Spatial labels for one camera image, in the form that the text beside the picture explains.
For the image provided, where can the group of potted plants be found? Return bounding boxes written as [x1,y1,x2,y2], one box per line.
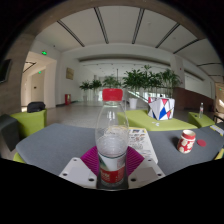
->
[79,64,183,110]

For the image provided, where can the flat round red coaster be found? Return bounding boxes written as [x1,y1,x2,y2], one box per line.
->
[196,138,207,148]

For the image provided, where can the red and white cup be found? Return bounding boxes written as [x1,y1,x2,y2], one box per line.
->
[176,129,197,155]

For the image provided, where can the long green bench seat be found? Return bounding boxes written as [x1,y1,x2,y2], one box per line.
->
[116,109,198,132]

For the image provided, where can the tan wall plaque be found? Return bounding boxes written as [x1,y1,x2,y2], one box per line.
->
[65,67,75,81]

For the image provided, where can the black wall screen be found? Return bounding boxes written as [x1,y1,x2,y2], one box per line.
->
[0,58,13,84]

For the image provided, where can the white cube with coloured triangles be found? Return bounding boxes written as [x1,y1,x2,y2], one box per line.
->
[147,97,176,121]

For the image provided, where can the yellow and white leaflet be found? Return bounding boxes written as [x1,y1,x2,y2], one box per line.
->
[209,124,224,137]

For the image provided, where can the black bag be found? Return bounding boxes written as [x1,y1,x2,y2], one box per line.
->
[26,101,47,114]

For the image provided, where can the red fire extinguisher cabinet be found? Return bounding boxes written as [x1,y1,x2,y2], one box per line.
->
[64,93,72,106]

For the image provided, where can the green ottoman with black bag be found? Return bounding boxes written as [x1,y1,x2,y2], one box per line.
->
[9,109,48,139]

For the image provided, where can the clear red-capped water bottle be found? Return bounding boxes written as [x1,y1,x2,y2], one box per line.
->
[94,88,130,191]

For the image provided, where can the small clear plastic bottle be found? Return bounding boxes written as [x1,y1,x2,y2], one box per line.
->
[198,102,205,120]

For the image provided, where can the printed magazine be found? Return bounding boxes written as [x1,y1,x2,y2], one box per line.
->
[127,127,159,165]

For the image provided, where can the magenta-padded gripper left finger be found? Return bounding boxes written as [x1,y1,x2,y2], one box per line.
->
[59,145,101,190]

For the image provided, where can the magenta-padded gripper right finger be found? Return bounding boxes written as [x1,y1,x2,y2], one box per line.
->
[125,145,166,190]

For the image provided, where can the green ottoman with small bottle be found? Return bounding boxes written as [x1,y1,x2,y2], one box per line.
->
[187,111,217,129]

